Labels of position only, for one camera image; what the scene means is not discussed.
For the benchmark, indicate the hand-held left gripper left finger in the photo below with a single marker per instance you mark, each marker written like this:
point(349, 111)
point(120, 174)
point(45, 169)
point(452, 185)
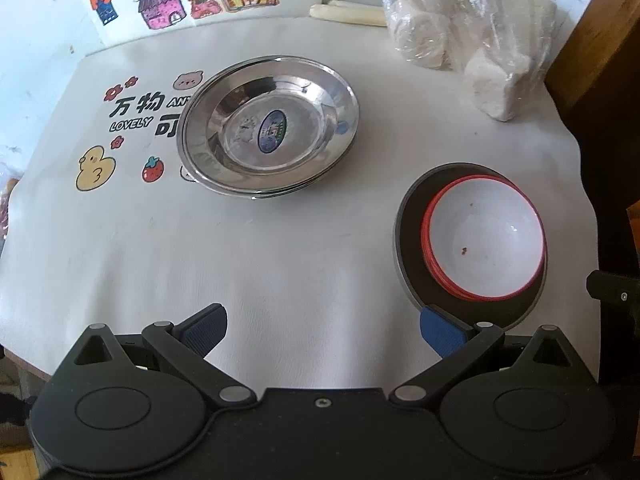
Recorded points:
point(205, 330)

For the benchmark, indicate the wooden furniture panel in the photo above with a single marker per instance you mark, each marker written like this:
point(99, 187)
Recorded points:
point(600, 35)

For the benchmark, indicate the white bowl with red rim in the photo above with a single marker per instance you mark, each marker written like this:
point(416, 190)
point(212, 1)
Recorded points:
point(425, 240)
point(490, 230)

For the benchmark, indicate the cream rolled paper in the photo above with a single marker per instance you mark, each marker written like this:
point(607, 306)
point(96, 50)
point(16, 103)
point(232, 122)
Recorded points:
point(350, 12)

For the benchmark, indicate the white printed tablecloth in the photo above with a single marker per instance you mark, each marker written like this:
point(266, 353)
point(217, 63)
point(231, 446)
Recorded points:
point(325, 240)

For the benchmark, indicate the plastic bag of white rolls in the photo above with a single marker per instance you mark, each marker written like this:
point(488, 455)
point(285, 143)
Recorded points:
point(475, 25)

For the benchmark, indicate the steel plate with oval label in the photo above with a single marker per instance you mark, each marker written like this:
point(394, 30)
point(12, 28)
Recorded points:
point(270, 130)

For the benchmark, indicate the plain steel plate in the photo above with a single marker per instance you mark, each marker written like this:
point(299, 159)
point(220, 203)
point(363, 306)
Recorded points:
point(255, 196)

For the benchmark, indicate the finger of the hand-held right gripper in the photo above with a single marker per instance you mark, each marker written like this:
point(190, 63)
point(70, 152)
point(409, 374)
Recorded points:
point(612, 287)

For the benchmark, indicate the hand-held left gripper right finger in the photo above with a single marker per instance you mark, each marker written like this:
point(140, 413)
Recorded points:
point(442, 330)

